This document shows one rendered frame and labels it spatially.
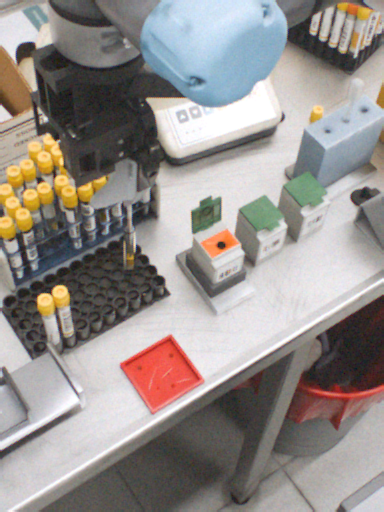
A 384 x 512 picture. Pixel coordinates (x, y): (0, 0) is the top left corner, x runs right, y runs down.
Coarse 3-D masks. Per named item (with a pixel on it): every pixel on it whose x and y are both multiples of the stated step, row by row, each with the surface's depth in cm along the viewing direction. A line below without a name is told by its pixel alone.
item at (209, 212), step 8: (200, 200) 84; (208, 200) 84; (216, 200) 85; (200, 208) 84; (208, 208) 85; (216, 208) 86; (192, 216) 84; (200, 216) 85; (208, 216) 86; (216, 216) 87; (192, 224) 85; (200, 224) 86; (208, 224) 87; (192, 232) 87
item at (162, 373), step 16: (144, 352) 86; (160, 352) 87; (176, 352) 87; (128, 368) 86; (144, 368) 86; (160, 368) 86; (176, 368) 86; (192, 368) 86; (144, 384) 85; (160, 384) 85; (176, 384) 85; (192, 384) 85; (144, 400) 83; (160, 400) 84; (176, 400) 84
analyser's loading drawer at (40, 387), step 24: (48, 360) 82; (0, 384) 79; (24, 384) 80; (48, 384) 80; (72, 384) 79; (0, 408) 79; (24, 408) 76; (48, 408) 79; (0, 432) 77; (24, 432) 77
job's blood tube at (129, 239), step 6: (126, 228) 84; (132, 228) 84; (126, 234) 84; (132, 234) 84; (126, 240) 85; (132, 240) 85; (126, 246) 86; (132, 246) 86; (126, 252) 87; (132, 252) 87; (126, 258) 88; (132, 258) 88; (126, 264) 89; (132, 264) 89; (126, 270) 90; (132, 270) 90
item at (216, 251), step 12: (216, 228) 87; (204, 240) 86; (216, 240) 87; (228, 240) 87; (192, 252) 89; (204, 252) 86; (216, 252) 86; (228, 252) 86; (240, 252) 87; (204, 264) 88; (216, 264) 86; (228, 264) 86; (240, 264) 88; (216, 276) 87; (228, 276) 89
